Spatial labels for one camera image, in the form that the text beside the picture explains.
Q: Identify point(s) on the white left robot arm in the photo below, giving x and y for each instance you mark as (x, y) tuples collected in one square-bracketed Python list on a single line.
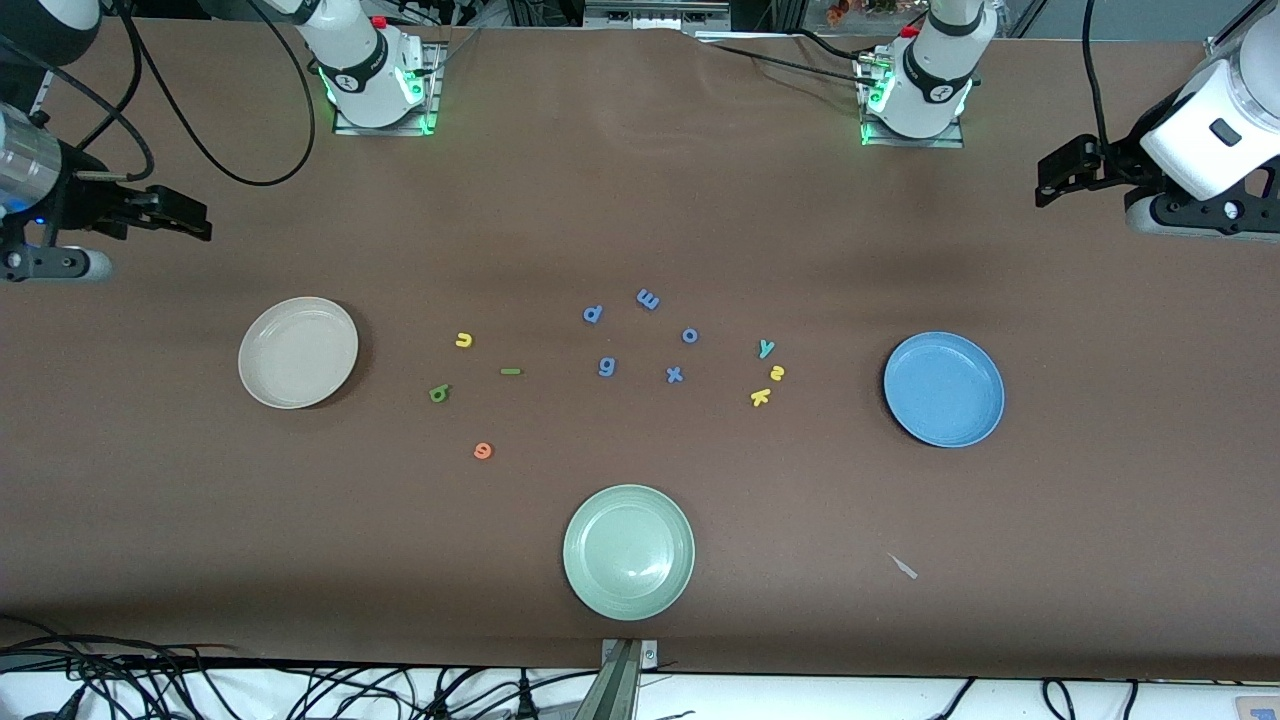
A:
[(935, 60)]

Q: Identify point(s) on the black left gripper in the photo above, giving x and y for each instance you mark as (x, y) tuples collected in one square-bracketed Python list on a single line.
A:
[(1118, 163)]

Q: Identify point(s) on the small orange background object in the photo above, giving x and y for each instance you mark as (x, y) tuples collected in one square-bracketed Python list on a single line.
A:
[(837, 10)]

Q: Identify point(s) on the aluminium profile bracket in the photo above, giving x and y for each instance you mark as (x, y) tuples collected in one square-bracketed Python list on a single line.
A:
[(622, 690)]

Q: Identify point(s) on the small white tape scrap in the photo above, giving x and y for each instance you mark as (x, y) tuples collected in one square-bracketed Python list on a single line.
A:
[(903, 567)]

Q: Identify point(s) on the grey power strip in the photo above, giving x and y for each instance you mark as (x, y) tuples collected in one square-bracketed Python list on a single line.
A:
[(655, 15)]

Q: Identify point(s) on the brown table cover sheet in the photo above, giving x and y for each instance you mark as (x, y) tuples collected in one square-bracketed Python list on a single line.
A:
[(640, 200)]

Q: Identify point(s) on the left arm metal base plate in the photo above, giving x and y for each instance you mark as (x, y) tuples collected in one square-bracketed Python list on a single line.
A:
[(920, 142)]

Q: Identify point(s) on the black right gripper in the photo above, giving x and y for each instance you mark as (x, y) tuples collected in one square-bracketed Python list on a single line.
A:
[(80, 203)]

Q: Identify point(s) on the pale green plate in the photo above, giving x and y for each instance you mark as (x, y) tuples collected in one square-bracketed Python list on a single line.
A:
[(628, 552)]

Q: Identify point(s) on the blue foam letter m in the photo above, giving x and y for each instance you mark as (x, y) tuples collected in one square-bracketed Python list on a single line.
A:
[(647, 300)]

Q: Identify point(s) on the beige brown plate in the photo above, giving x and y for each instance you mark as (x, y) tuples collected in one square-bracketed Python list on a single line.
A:
[(298, 352)]

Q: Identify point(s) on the aluminium frame side profile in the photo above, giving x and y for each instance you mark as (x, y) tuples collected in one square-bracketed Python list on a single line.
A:
[(42, 90)]

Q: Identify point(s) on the aluminium frame corner profile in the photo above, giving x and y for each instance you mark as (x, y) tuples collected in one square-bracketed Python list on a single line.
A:
[(1222, 45)]

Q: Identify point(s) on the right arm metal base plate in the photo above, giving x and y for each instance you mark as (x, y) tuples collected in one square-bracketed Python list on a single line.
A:
[(436, 75)]

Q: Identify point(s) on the beige box corner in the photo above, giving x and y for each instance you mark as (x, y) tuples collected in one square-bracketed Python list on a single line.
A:
[(1258, 708)]

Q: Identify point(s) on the yellow foam letter k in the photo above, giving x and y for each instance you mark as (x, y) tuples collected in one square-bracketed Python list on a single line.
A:
[(759, 397)]

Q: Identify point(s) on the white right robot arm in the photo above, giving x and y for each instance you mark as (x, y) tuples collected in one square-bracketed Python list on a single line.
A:
[(355, 60)]

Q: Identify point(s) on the blue plate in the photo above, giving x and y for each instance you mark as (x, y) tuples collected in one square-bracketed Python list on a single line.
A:
[(943, 389)]

